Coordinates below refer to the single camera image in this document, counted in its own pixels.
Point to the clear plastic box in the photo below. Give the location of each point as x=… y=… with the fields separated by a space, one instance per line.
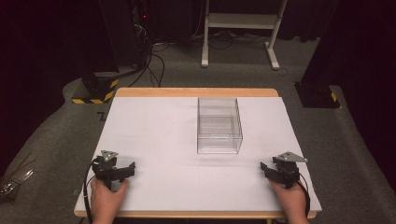
x=219 y=124

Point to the person's right hand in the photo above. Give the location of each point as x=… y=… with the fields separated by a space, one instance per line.
x=291 y=202

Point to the white table mat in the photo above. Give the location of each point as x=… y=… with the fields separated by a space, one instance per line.
x=162 y=149

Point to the person's left hand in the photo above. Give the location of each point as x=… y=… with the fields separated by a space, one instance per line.
x=106 y=202

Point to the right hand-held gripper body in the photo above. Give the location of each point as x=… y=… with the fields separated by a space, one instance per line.
x=286 y=171

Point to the white metal stand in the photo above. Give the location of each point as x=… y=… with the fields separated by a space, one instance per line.
x=239 y=21

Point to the clear plastic bag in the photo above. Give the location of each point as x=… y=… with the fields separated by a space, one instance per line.
x=14 y=182

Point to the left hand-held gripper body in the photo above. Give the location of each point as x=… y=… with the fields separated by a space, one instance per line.
x=105 y=169

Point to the black equipment rack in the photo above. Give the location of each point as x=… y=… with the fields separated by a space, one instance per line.
x=140 y=28

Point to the black stand base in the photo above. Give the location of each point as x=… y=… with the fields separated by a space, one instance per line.
x=317 y=95

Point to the black post with striped base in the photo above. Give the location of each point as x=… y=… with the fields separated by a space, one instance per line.
x=96 y=88

